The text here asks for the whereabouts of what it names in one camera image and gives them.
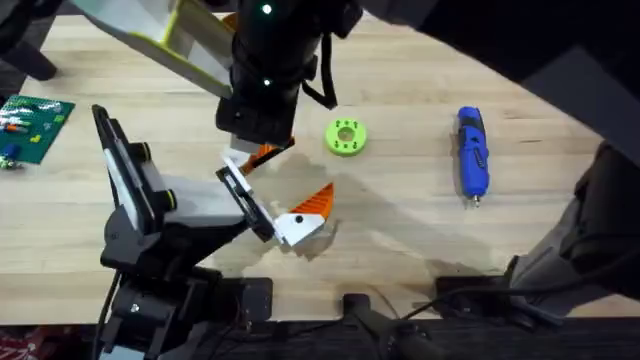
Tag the wrist upright plate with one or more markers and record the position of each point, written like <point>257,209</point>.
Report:
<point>150,20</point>
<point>122,170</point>

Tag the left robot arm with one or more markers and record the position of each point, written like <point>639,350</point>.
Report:
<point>150,320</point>

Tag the green board with toy blocks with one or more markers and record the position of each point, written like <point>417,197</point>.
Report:
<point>30,130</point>

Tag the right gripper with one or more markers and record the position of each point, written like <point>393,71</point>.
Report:
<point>270,60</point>

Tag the right wrist upright plate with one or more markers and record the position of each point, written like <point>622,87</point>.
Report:
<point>150,20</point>

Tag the black stand bracket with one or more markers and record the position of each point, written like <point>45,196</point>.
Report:
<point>365,315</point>

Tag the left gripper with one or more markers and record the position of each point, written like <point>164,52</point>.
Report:
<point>200,200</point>

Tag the orange ribbed wedge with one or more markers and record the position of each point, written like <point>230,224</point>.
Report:
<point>262,154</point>

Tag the blue electric screwdriver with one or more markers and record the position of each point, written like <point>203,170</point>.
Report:
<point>472,155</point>

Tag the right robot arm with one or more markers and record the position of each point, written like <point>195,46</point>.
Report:
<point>600,225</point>

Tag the left wrist upright plate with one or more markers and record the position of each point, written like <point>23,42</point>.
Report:
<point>122,170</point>

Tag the green disc with holes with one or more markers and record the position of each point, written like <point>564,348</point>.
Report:
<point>334,142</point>

